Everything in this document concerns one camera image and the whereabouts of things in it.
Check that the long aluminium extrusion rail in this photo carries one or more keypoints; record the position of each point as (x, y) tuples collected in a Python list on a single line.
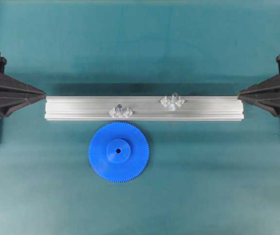
[(148, 108)]

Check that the short steel shaft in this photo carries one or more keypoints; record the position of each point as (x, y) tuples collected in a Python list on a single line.
[(119, 108)]

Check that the large blue plastic gear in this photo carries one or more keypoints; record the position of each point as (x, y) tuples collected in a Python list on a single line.
[(118, 152)]

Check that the long steel shaft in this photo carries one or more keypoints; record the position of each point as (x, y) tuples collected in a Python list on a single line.
[(174, 98)]

